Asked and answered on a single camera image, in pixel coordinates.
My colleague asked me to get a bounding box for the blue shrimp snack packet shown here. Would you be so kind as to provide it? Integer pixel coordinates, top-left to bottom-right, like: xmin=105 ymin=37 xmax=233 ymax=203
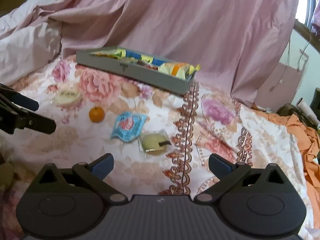
xmin=111 ymin=112 xmax=147 ymax=142

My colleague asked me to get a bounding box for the yellow orange snack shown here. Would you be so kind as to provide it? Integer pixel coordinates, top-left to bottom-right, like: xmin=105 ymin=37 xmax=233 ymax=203
xmin=158 ymin=62 xmax=201 ymax=80

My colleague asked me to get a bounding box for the white rice cracker packet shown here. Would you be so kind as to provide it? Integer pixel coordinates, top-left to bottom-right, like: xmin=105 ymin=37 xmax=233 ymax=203
xmin=54 ymin=89 xmax=81 ymax=107

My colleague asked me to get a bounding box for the pale pink pillow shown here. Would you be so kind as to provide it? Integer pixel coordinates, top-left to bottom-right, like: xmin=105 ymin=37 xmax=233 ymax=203
xmin=1 ymin=21 xmax=62 ymax=85

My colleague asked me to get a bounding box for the orange mandarin fruit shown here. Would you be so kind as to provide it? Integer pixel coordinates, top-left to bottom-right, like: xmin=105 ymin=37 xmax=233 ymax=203
xmin=88 ymin=107 xmax=105 ymax=123

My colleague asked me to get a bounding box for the green mooncake in wrapper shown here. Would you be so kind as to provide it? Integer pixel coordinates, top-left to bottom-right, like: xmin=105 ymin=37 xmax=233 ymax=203
xmin=139 ymin=129 xmax=173 ymax=158

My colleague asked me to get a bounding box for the floral quilt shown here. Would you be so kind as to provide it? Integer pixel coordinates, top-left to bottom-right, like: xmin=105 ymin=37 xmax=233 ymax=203
xmin=1 ymin=57 xmax=319 ymax=239

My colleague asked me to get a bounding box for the orange blanket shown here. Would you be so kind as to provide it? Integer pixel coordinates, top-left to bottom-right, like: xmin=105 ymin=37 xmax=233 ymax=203
xmin=255 ymin=110 xmax=319 ymax=229

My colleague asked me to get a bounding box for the grey snack box tray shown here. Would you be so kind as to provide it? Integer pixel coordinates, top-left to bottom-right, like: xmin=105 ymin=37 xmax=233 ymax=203
xmin=76 ymin=47 xmax=197 ymax=95

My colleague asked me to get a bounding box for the pink satin sheet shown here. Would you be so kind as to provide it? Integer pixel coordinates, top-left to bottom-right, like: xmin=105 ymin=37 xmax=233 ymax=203
xmin=0 ymin=0 xmax=302 ymax=108

